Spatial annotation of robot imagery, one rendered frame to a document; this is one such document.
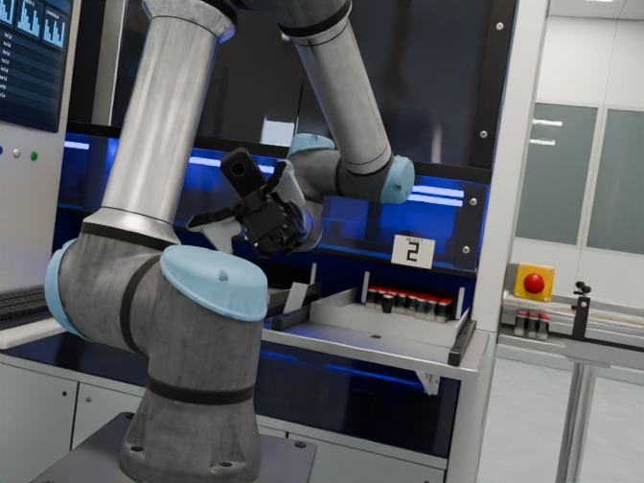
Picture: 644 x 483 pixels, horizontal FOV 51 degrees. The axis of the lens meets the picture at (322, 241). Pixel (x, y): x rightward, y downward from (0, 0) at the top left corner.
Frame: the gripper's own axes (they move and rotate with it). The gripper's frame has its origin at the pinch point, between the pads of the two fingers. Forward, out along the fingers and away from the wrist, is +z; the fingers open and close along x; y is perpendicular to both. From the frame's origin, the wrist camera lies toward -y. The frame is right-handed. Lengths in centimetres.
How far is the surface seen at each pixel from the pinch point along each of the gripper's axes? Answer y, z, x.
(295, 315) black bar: 14.3, -32.2, 8.1
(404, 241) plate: 10, -63, -14
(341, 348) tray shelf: 23.2, -25.1, 2.9
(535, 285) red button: 31, -58, -31
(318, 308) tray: 14.6, -39.2, 5.3
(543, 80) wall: -92, -502, -179
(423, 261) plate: 16, -63, -15
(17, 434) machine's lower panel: -2, -77, 95
